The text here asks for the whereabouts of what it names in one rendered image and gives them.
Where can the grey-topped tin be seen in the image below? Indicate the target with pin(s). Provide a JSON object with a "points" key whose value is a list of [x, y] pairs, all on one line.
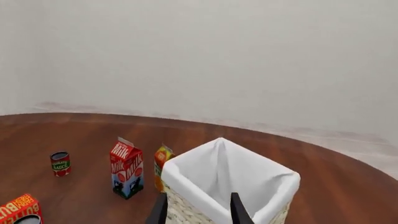
{"points": [[27, 220]]}

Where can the tomato sauce tin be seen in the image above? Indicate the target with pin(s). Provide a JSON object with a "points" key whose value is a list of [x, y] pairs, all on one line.
{"points": [[60, 163]]}

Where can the red milk carton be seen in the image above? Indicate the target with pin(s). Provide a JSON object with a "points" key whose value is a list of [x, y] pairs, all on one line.
{"points": [[127, 169]]}

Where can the orange juice carton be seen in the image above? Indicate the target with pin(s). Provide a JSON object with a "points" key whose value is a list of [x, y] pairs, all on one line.
{"points": [[160, 166]]}

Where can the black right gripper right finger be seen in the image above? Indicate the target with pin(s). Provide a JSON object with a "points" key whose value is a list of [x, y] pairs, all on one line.
{"points": [[240, 210]]}

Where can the white-lined woven basket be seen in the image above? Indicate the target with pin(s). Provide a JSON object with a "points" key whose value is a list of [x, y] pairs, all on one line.
{"points": [[227, 177]]}

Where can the red butter box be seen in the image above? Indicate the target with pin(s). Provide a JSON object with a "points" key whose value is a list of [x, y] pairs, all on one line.
{"points": [[18, 207]]}

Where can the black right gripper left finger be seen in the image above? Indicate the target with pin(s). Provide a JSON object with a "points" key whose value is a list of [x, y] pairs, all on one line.
{"points": [[159, 211]]}

